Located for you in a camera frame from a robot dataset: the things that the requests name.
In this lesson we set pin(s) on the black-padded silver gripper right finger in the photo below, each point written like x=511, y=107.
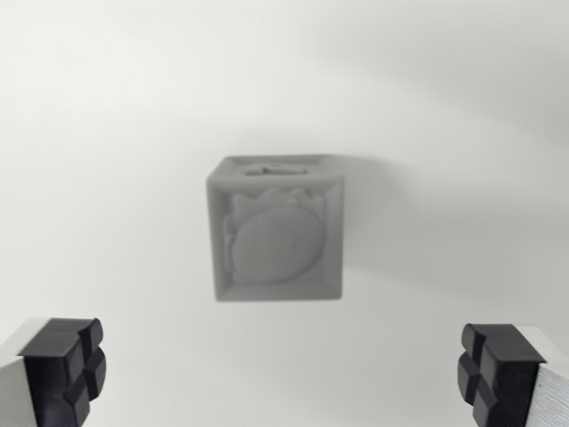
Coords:
x=507, y=380

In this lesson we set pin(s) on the black-padded silver gripper left finger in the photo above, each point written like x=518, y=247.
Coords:
x=49, y=376

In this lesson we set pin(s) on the grey embossed toy cube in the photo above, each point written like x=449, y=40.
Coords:
x=275, y=244

